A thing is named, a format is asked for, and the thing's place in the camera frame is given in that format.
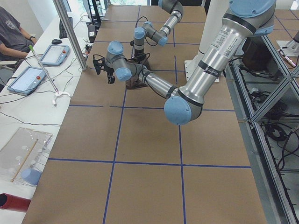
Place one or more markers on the red cylinder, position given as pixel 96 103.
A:
pixel 14 203

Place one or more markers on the aluminium frame post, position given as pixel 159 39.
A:
pixel 62 13

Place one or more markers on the near teach pendant tablet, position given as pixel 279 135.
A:
pixel 27 81

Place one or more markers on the blue plastic cup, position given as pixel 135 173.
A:
pixel 31 176

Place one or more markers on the metal grabber stick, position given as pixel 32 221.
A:
pixel 57 92

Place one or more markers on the clear plastic bag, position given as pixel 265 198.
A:
pixel 24 150

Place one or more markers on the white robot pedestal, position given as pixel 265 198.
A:
pixel 213 24

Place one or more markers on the black computer mouse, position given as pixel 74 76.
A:
pixel 56 41

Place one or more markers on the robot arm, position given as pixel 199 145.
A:
pixel 148 33
pixel 242 19

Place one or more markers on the black keyboard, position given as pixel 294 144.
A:
pixel 62 31

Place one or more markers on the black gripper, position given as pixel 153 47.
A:
pixel 140 60
pixel 109 70

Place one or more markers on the far teach pendant tablet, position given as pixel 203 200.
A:
pixel 55 55

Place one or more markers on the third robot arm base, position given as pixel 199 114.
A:
pixel 290 48

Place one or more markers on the teach pendant tablet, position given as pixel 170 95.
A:
pixel 55 55
pixel 27 81

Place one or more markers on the seated person operator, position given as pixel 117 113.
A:
pixel 14 40

